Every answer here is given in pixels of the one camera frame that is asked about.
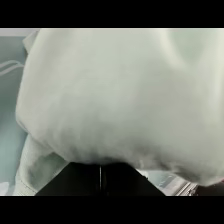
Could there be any white garment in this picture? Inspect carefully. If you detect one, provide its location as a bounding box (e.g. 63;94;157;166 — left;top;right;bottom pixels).
13;28;224;197

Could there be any silver frame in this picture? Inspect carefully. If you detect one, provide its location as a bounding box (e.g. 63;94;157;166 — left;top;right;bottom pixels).
173;182;198;197

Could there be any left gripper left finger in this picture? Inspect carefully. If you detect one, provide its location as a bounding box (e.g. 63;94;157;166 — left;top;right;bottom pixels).
35;162;101;197

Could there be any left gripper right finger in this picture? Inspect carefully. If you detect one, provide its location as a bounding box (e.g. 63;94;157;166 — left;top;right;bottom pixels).
100;162;167;197

